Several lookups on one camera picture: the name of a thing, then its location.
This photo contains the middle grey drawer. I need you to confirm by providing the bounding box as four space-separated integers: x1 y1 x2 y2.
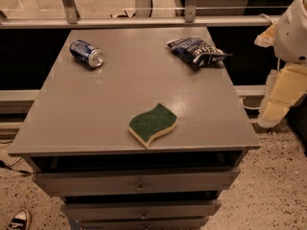
61 200 222 220

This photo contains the blue chip bag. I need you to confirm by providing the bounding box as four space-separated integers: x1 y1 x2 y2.
167 36 230 69

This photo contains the grey drawer cabinet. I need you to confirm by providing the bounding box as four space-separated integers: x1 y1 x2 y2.
7 27 262 230

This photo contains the bottom grey drawer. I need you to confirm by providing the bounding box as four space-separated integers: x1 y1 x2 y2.
79 218 208 230

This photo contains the top grey drawer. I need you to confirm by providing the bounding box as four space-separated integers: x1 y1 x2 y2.
33 166 240 197

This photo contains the blue soda can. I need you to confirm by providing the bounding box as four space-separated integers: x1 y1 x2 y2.
69 39 104 69

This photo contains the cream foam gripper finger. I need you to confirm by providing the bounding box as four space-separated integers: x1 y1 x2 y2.
254 23 276 48
257 62 307 127

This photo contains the black and white sneaker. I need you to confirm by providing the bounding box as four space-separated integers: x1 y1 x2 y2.
6 209 32 230

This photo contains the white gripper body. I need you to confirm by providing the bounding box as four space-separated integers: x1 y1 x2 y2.
274 0 307 64

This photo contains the grey drawer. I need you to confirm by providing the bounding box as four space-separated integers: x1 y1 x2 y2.
33 166 240 197
61 200 222 220
79 218 208 230

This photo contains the metal railing frame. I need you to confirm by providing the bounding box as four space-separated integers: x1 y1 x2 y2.
0 0 294 29

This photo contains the green and yellow sponge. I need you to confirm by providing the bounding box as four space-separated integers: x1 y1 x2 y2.
129 103 177 149

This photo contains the black floor cable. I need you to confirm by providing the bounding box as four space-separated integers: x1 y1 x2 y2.
0 139 34 176

